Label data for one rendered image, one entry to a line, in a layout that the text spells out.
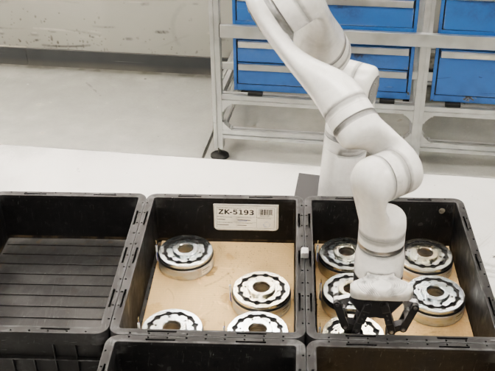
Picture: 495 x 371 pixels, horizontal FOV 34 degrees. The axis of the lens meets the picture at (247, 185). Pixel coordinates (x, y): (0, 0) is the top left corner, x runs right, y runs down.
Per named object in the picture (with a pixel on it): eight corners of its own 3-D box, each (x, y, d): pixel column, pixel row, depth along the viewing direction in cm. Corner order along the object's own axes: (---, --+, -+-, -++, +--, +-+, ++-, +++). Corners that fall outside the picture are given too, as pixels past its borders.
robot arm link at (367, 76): (387, 60, 163) (376, 135, 172) (342, 49, 166) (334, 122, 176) (370, 78, 156) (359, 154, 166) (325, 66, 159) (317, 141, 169)
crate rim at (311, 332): (303, 205, 157) (303, 195, 156) (460, 208, 156) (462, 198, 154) (306, 350, 123) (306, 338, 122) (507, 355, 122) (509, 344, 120)
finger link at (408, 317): (414, 305, 127) (394, 330, 130) (424, 309, 127) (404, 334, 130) (412, 294, 129) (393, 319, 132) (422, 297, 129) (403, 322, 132)
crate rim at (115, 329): (149, 203, 159) (147, 193, 157) (303, 205, 157) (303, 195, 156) (108, 345, 125) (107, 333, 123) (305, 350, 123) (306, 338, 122)
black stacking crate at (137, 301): (153, 244, 163) (149, 196, 157) (301, 246, 162) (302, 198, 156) (116, 390, 130) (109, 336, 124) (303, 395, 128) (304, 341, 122)
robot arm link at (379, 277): (350, 300, 119) (352, 266, 116) (348, 255, 129) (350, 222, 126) (412, 302, 119) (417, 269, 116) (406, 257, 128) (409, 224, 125)
